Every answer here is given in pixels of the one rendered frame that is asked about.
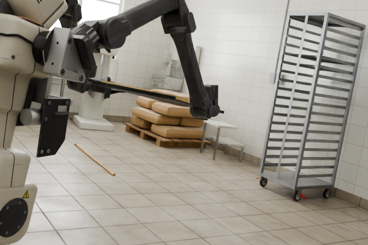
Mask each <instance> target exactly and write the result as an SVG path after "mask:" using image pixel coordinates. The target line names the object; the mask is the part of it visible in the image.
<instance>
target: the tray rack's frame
mask: <svg viewBox="0 0 368 245"><path fill-rule="evenodd" d="M290 16H293V17H295V18H299V19H302V20H305V22H304V28H303V33H302V39H301V45H300V50H299V55H298V60H297V66H296V72H295V77H294V83H293V87H292V93H291V98H290V104H289V110H288V113H287V119H286V125H285V131H284V136H283V142H282V145H281V151H280V157H279V163H278V168H277V172H263V169H264V166H262V164H263V163H265V159H266V158H264V155H266V154H267V149H266V147H267V146H268V142H269V141H267V138H269V136H270V132H268V131H269V129H270V130H271V127H272V124H270V122H271V121H273V115H272V112H274V109H275V107H274V106H273V105H274V104H275V103H276V100H277V99H276V98H275V95H277V94H278V89H277V86H279V82H280V81H279V80H278V78H280V76H281V72H280V69H282V67H283V63H281V61H282V60H284V54H283V51H285V49H286V46H285V45H284V44H285V43H287V39H288V37H286V34H289V28H288V25H290V22H291V19H289V17H290ZM324 17H325V18H324ZM329 18H333V19H336V20H339V21H343V22H346V23H348V24H351V25H354V26H358V27H361V28H362V27H364V24H361V23H358V22H356V21H353V20H350V19H346V18H344V17H341V16H338V15H335V14H332V13H329V12H317V13H288V15H287V21H286V26H285V32H284V38H283V44H282V48H281V54H280V60H279V66H278V71H277V77H276V81H275V87H274V92H273V98H272V104H271V110H270V114H269V119H268V125H267V131H266V137H265V141H264V147H263V153H262V159H261V164H260V170H259V174H258V175H259V176H261V178H262V177H264V180H263V183H267V179H269V180H272V181H274V182H277V183H279V184H281V185H284V186H286V187H288V188H291V189H294V190H295V191H298V193H297V198H300V197H301V195H300V194H299V193H301V191H302V190H303V189H316V188H325V189H328V190H327V195H330V191H331V188H332V184H330V183H328V182H326V181H323V180H321V179H318V178H315V177H312V178H299V175H305V174H304V173H301V172H300V168H301V162H302V157H303V151H304V146H305V142H306V137H307V131H308V125H309V120H310V117H311V111H312V105H313V100H314V94H315V88H316V85H317V80H318V74H319V68H320V63H321V57H322V54H323V48H324V43H325V37H326V31H327V27H346V26H342V25H339V24H336V23H333V22H329ZM323 19H324V20H323ZM307 21H309V22H312V23H315V24H318V25H322V26H323V30H322V33H321V39H320V44H319V50H318V55H317V61H316V65H315V70H314V76H313V81H312V87H311V91H310V97H309V102H308V108H307V113H306V119H305V122H304V128H303V134H302V139H301V145H300V150H299V154H298V159H297V165H296V171H295V172H279V171H280V165H281V159H282V155H283V150H284V144H285V139H286V133H287V129H288V123H289V117H290V112H291V106H292V100H293V97H294V91H295V86H296V80H297V74H298V68H299V65H300V59H301V54H302V48H303V42H304V36H305V32H306V27H307ZM294 175H295V176H294ZM292 177H294V178H292ZM325 189H324V190H325Z"/></svg>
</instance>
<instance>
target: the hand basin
mask: <svg viewBox="0 0 368 245"><path fill-rule="evenodd" d="M194 50H195V54H196V57H197V61H198V64H199V58H200V51H201V46H196V45H194ZM170 55H171V53H170V52H166V51H165V52H164V57H163V63H169V62H170ZM170 65H171V69H170V75H169V76H167V75H159V74H152V80H151V85H152V86H156V87H159V88H162V89H167V90H178V91H182V85H183V80H184V74H183V70H182V67H181V63H180V61H179V60H172V62H171V63H170V64H169V65H168V67H169V66H170Z"/></svg>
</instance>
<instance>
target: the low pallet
mask: <svg viewBox="0 0 368 245"><path fill-rule="evenodd" d="M123 124H125V125H126V128H125V131H127V132H137V133H140V138H142V139H156V140H157V141H156V145H157V146H159V147H187V148H200V147H201V143H202V139H180V138H165V137H162V136H160V135H157V134H155V133H153V132H152V131H151V129H142V128H140V127H138V126H136V125H133V124H132V123H129V122H124V123H123ZM207 143H211V142H209V141H207V140H204V145H203V148H206V144H207Z"/></svg>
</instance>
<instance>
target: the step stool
mask: <svg viewBox="0 0 368 245"><path fill-rule="evenodd" d="M204 122H205V124H204V131H203V136H202V143H201V147H200V153H202V152H203V145H204V140H205V139H214V140H216V141H215V147H214V154H213V158H212V160H215V157H216V151H217V146H218V145H221V146H225V150H224V154H225V155H226V152H227V146H229V147H241V152H240V158H239V162H242V157H243V151H244V147H245V145H244V144H241V143H239V142H237V141H234V140H232V139H230V138H226V137H219V135H220V128H226V129H238V127H236V126H233V125H231V124H228V123H225V122H223V121H212V120H204ZM207 123H208V124H210V125H213V126H216V127H218V129H217V135H216V137H213V136H212V137H205V133H206V127H207ZM218 141H219V142H221V143H218Z"/></svg>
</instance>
